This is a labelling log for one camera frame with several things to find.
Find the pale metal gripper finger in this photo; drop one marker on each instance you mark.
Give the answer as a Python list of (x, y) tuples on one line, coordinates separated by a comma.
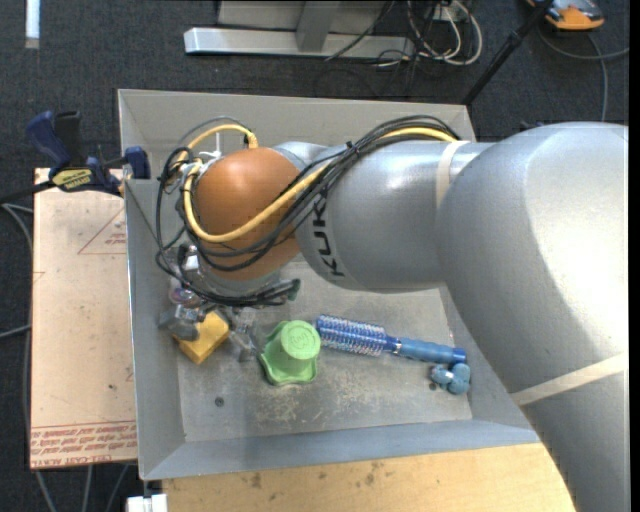
[(246, 336), (181, 324)]

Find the yellow sponge block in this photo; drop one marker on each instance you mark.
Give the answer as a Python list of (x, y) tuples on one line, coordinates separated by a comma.
[(207, 340)]

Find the green plastic cup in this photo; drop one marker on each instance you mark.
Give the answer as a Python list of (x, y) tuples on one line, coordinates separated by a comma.
[(292, 352)]

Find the brown cardboard board, red print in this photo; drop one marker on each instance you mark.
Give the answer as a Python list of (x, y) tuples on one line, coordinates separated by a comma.
[(80, 310)]

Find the grey metal bin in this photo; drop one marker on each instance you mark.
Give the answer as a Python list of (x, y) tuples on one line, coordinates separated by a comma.
[(350, 400)]

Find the blue round hairbrush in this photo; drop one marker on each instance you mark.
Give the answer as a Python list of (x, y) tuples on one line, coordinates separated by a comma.
[(370, 339)]

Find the small blue toy animal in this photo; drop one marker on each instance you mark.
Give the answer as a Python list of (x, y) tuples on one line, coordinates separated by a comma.
[(452, 379)]

